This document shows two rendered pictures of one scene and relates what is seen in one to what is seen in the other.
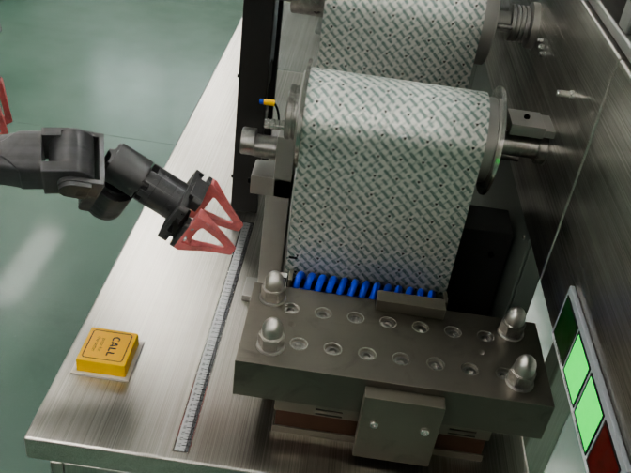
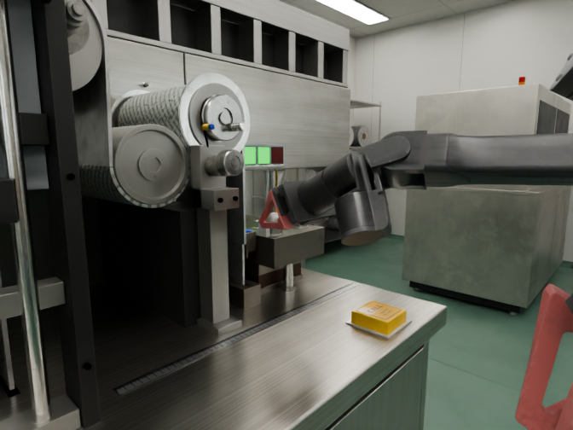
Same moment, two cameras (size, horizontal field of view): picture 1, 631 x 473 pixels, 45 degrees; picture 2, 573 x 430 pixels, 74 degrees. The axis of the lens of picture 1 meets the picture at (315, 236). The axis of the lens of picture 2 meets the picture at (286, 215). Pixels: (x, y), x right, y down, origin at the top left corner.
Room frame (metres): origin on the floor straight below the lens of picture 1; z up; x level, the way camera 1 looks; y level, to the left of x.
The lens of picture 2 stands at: (1.36, 0.58, 1.19)
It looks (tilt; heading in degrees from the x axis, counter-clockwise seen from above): 9 degrees down; 222
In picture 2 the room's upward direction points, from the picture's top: straight up
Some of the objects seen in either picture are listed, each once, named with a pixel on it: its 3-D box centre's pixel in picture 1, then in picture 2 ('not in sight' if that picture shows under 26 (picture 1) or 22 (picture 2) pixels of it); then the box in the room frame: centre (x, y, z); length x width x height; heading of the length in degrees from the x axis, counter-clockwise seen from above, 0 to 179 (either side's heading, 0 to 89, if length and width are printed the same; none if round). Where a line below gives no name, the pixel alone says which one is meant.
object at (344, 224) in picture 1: (374, 234); (206, 192); (0.88, -0.08, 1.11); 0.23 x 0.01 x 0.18; 89
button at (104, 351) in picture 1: (108, 351); (379, 316); (0.79, 0.27, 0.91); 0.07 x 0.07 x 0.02; 89
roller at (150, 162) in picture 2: not in sight; (117, 163); (1.06, -0.09, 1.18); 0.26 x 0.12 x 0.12; 89
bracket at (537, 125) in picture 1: (530, 122); not in sight; (0.94, -0.26, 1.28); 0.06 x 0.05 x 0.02; 89
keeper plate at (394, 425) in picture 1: (397, 428); not in sight; (0.67, -0.14, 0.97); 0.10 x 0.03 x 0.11; 89
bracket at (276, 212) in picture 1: (268, 217); (217, 239); (0.98, 0.08, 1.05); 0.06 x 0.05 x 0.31; 89
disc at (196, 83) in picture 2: (303, 114); (217, 119); (0.95, 0.04, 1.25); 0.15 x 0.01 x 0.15; 179
